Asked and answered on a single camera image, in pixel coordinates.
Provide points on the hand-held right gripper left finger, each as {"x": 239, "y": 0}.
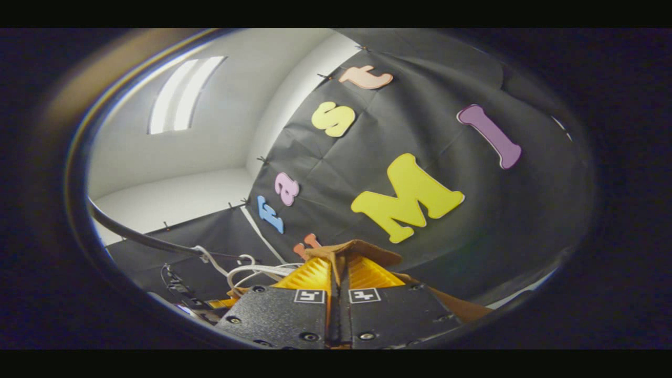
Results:
{"x": 283, "y": 320}

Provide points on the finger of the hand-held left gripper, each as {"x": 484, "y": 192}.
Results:
{"x": 223, "y": 303}

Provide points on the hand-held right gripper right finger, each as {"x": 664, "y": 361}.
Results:
{"x": 394, "y": 315}

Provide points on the brown button-up shirt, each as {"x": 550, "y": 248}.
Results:
{"x": 357, "y": 249}

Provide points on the black metal clothes rack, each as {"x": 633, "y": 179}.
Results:
{"x": 136, "y": 236}

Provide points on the ceiling light panel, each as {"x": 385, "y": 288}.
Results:
{"x": 184, "y": 94}

